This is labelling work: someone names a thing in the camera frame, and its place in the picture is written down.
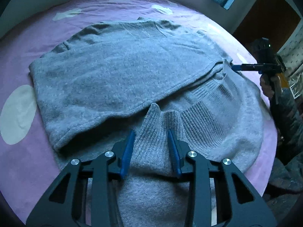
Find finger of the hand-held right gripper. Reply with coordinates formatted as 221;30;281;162
231;63;261;73

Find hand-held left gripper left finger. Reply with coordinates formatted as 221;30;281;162
26;130;136;227

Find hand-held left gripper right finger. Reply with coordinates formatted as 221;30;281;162
167;129;277;227

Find grey knitted sweater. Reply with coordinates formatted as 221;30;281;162
28;16;265;227

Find person's right forearm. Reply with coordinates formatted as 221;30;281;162
269;86;303;162

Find person's right hand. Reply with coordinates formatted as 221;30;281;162
259;74;277;99

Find patterned quilted cloth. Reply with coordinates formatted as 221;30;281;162
276;26;303;100

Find brown wooden door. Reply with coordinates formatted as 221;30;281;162
233;0;302;51

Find person's dark clothing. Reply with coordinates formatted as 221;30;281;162
262;154;303;210

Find pink bed sheet white spots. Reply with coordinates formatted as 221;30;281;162
0;0;279;227

